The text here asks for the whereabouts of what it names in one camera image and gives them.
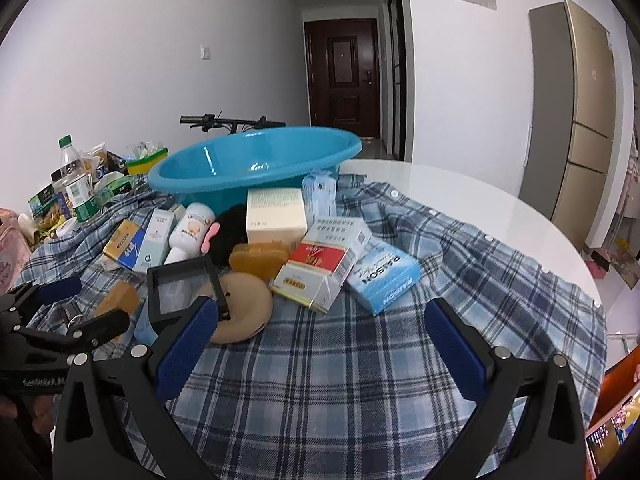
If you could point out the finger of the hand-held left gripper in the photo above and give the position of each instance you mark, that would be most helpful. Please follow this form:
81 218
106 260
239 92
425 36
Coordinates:
97 324
56 291

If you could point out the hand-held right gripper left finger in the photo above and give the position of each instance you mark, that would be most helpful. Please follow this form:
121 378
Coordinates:
186 347

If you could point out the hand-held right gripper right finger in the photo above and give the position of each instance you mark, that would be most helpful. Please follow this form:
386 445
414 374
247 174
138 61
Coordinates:
456 355

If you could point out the small amber brown block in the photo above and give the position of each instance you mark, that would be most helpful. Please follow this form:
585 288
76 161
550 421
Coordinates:
119 300

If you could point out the black framed display box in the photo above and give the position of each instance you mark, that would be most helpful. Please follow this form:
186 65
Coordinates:
175 287

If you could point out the white teal box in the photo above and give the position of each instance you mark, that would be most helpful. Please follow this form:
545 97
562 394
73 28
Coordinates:
157 237

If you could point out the blue plastic basin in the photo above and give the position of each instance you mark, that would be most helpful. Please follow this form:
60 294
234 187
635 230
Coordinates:
280 180

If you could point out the light blue box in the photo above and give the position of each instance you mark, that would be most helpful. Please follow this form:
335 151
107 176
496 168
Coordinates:
320 195

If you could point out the person's left hand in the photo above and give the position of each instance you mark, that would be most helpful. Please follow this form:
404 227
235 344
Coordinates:
35 412

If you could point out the light blue packet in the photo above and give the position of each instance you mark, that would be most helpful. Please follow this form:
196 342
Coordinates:
144 327

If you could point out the pink blanket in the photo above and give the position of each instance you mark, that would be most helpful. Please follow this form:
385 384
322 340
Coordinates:
12 255

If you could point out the yellow blue box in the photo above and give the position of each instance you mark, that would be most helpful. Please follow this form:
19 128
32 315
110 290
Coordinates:
122 245

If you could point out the pile of snack packets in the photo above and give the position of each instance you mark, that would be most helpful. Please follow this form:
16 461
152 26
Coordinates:
50 205

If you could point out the clear water bottle green label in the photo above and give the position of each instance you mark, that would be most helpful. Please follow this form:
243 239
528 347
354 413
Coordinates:
77 185

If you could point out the blue white box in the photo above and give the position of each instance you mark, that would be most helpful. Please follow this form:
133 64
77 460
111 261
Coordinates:
382 275

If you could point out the pink hair clip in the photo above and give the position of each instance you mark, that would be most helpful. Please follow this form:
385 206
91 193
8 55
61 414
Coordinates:
210 239

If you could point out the white lotion bottle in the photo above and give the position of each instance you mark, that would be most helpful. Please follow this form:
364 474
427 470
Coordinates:
192 227

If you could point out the black cloth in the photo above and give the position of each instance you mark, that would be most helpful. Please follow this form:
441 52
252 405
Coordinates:
230 232

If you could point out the blue plaid shirt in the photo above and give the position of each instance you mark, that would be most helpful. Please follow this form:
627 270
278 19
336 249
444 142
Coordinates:
325 385

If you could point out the red white box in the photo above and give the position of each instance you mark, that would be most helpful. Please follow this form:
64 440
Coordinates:
310 275

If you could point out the yellow green packet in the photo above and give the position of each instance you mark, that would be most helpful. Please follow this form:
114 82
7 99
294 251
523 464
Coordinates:
146 164

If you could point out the cream box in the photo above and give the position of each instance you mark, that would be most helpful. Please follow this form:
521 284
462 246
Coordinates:
275 217

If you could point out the orange seat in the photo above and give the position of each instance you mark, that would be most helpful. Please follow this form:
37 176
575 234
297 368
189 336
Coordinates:
617 385

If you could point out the pink slippers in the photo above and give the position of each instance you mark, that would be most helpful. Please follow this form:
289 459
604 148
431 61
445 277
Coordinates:
597 265

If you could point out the grey white box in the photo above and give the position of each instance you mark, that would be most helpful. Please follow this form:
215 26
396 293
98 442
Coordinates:
340 232

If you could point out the lit screen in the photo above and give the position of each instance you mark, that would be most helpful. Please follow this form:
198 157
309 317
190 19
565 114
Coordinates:
607 440

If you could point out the framed picture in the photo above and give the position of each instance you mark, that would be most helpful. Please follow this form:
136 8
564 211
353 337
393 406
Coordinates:
625 260

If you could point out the gold grey refrigerator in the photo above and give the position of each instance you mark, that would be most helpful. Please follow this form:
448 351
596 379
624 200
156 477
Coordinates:
575 110

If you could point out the dark glass sliding door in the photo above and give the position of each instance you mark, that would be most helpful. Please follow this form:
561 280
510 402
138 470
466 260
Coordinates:
397 70

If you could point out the dark brown entrance door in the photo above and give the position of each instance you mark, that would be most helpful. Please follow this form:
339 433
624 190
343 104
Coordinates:
342 80

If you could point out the white light switch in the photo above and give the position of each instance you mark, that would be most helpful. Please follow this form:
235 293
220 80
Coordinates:
205 52

